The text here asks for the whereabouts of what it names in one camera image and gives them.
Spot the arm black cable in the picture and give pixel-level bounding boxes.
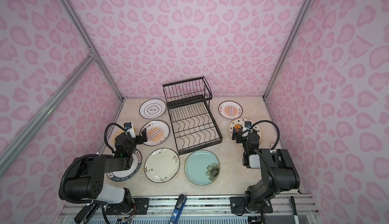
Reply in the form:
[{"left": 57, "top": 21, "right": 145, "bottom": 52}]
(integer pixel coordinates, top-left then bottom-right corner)
[
  {"left": 239, "top": 120, "right": 280, "bottom": 151},
  {"left": 104, "top": 122, "right": 127, "bottom": 155}
]

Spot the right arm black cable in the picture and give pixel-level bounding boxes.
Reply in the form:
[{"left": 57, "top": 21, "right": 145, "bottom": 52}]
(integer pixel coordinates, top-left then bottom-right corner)
[{"left": 239, "top": 120, "right": 280, "bottom": 151}]

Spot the white plate dark green rim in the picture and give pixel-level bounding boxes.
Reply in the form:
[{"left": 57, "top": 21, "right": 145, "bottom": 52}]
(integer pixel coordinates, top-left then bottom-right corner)
[{"left": 106, "top": 149, "right": 142, "bottom": 182}]

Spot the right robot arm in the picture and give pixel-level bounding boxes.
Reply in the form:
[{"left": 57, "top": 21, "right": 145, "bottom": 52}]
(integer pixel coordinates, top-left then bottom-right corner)
[{"left": 230, "top": 125, "right": 300, "bottom": 216}]

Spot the black wire dish rack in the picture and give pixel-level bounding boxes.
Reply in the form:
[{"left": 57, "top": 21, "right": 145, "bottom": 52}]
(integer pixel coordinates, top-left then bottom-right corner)
[{"left": 163, "top": 77, "right": 223, "bottom": 155}]

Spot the yellow calculator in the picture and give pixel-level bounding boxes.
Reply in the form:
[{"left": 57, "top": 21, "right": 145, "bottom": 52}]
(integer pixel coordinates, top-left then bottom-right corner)
[{"left": 111, "top": 130, "right": 124, "bottom": 142}]

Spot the aluminium frame bar right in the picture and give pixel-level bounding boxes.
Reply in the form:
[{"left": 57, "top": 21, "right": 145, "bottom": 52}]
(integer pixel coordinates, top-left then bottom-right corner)
[{"left": 262, "top": 0, "right": 314, "bottom": 101}]

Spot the aluminium frame bars left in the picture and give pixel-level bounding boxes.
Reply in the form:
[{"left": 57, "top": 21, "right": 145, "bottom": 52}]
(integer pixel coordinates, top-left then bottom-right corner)
[{"left": 0, "top": 0, "right": 125, "bottom": 177}]

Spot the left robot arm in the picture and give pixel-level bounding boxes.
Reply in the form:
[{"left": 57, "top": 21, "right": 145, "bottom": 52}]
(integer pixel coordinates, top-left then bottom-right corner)
[{"left": 59, "top": 129, "right": 147, "bottom": 214}]

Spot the left orange sunburst plate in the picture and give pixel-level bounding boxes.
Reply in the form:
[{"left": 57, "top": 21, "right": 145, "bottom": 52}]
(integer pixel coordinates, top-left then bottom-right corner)
[{"left": 141, "top": 120, "right": 170, "bottom": 147}]

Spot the right orange sunburst plate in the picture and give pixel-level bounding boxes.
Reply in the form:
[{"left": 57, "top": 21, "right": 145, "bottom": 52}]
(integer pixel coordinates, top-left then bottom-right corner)
[{"left": 218, "top": 100, "right": 243, "bottom": 119}]

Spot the cream floral plate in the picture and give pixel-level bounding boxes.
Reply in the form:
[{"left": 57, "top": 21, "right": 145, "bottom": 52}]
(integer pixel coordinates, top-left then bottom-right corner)
[{"left": 144, "top": 148, "right": 180, "bottom": 183}]

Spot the aluminium mounting rail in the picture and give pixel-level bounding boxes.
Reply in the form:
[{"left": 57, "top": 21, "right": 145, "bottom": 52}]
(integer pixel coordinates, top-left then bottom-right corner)
[{"left": 56, "top": 193, "right": 323, "bottom": 224}]

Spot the light green flower plate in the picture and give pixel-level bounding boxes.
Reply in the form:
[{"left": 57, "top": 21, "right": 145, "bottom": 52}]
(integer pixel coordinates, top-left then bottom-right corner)
[{"left": 184, "top": 150, "right": 220, "bottom": 186}]

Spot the blue handled tool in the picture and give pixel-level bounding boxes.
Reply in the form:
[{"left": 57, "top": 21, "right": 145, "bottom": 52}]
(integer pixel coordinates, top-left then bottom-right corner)
[{"left": 169, "top": 194, "right": 187, "bottom": 224}]

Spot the orange sunburst plate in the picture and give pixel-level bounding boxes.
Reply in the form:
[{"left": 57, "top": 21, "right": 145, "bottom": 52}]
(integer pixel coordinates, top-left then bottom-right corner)
[
  {"left": 218, "top": 100, "right": 243, "bottom": 119},
  {"left": 141, "top": 120, "right": 170, "bottom": 147}
]

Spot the star pattern cartoon plate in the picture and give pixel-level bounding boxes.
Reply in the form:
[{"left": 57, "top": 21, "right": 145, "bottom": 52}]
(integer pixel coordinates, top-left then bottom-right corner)
[{"left": 228, "top": 118, "right": 262, "bottom": 139}]

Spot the white plate brown ring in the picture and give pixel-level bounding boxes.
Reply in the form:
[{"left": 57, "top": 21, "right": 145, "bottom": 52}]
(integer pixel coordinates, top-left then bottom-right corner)
[{"left": 139, "top": 98, "right": 167, "bottom": 120}]

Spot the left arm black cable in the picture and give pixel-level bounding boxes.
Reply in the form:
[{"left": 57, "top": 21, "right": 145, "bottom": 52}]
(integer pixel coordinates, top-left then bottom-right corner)
[{"left": 104, "top": 122, "right": 127, "bottom": 155}]

